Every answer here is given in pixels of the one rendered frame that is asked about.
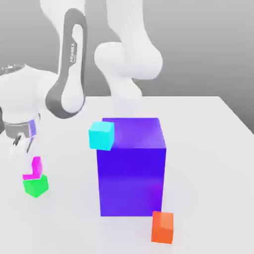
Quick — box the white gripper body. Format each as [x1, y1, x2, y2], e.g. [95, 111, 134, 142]
[9, 134, 43, 162]

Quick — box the small magenta cube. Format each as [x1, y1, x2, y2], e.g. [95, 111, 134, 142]
[22, 156, 43, 181]

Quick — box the small green cube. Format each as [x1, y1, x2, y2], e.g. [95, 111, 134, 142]
[22, 174, 49, 198]

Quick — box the small cyan cube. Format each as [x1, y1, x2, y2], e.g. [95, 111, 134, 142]
[88, 121, 115, 151]

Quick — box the small orange cube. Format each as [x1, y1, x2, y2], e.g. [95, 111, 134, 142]
[151, 211, 174, 245]

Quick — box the large purple box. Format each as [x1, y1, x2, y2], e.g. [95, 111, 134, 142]
[96, 117, 167, 217]

